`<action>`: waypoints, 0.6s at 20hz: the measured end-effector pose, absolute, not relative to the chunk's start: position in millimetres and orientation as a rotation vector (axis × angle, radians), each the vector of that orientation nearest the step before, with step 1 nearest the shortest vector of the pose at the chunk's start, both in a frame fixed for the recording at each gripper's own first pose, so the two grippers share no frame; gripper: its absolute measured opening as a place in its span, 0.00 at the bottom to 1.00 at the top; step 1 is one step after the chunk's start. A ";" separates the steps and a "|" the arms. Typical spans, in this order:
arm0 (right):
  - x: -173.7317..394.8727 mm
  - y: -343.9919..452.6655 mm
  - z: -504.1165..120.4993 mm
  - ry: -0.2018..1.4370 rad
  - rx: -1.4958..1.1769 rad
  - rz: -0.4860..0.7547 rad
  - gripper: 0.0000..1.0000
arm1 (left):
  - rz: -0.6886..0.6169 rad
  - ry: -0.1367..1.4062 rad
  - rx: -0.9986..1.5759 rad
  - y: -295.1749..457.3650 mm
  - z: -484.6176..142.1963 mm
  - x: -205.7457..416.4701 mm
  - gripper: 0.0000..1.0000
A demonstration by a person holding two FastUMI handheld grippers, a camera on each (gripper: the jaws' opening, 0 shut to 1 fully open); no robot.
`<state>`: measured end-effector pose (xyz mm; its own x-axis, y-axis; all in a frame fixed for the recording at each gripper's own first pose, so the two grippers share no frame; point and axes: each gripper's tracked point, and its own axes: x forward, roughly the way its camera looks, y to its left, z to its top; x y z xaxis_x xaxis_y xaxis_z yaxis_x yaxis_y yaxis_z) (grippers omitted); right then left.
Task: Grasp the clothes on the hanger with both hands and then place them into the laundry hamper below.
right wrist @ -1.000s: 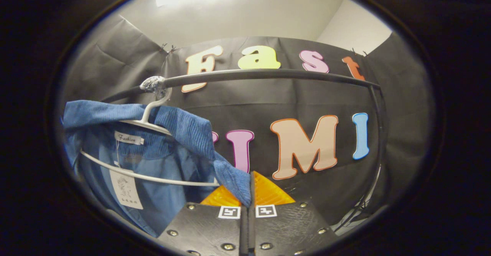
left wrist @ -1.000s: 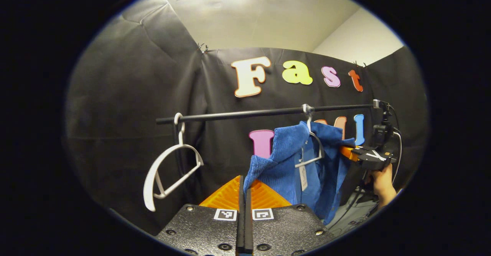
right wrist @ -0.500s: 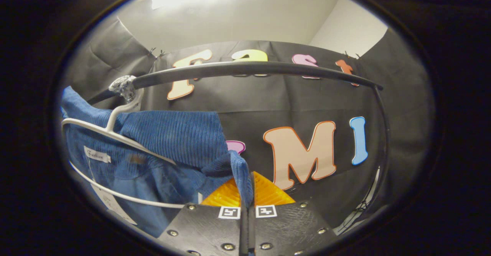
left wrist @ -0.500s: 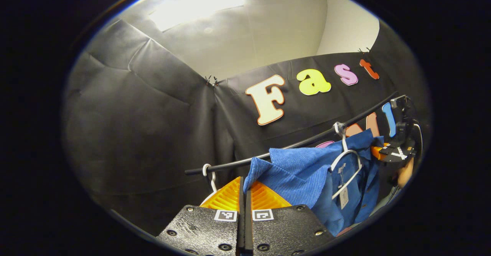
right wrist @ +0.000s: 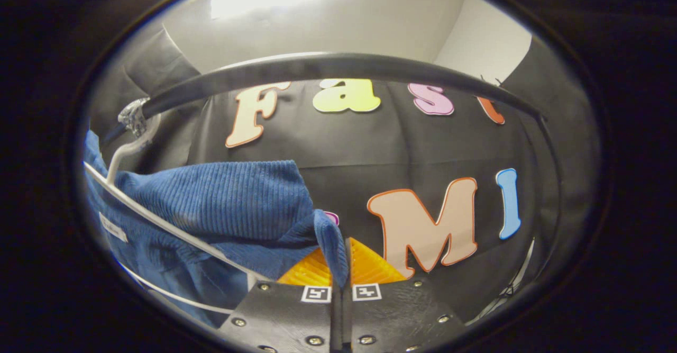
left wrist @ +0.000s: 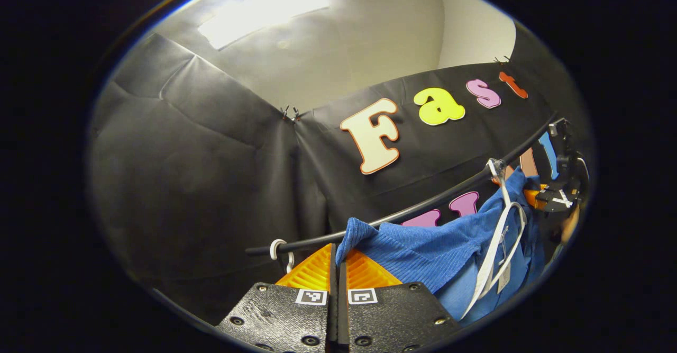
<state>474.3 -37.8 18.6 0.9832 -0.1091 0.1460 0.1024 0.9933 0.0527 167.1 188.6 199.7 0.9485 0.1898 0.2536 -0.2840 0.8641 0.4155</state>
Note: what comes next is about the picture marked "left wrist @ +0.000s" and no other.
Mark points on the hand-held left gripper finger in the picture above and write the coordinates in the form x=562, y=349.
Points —
x=332, y=310
x=342, y=316

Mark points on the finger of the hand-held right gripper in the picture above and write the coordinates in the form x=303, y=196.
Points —
x=560, y=199

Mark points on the white plastic clothes hanger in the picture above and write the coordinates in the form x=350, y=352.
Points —
x=273, y=250
x=489, y=263

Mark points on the black clothes rack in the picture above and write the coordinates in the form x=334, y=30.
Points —
x=402, y=211

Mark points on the small metal cloth clips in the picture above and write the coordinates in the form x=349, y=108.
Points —
x=291, y=114
x=502, y=60

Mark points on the black backdrop cloth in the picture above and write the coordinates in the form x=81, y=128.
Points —
x=185, y=173

